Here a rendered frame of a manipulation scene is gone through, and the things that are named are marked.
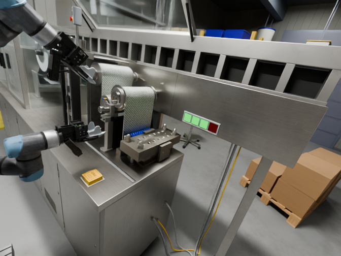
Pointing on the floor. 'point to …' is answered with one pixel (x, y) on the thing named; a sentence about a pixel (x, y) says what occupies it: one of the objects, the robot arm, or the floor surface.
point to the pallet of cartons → (298, 183)
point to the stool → (190, 138)
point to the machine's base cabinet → (124, 231)
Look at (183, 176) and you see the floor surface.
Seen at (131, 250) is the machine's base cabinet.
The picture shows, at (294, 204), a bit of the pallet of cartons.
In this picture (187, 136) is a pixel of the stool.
